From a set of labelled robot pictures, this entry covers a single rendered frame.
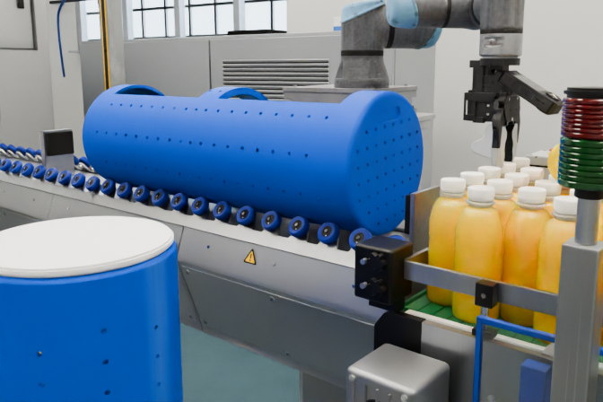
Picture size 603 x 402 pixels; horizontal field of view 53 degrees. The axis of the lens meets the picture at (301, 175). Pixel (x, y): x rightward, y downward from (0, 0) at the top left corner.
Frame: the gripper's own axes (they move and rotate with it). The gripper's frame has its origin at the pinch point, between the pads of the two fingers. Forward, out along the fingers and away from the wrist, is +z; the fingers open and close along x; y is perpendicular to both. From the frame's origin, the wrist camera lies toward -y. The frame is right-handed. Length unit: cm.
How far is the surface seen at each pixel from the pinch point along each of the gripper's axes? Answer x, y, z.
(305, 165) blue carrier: 23.4, 29.1, -0.3
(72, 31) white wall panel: -207, 502, -52
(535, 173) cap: 5.2, -7.4, -0.3
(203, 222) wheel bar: 20, 62, 17
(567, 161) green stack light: 48, -25, -9
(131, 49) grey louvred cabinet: -107, 268, -29
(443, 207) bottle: 24.6, 0.0, 3.3
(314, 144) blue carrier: 22.6, 27.6, -4.4
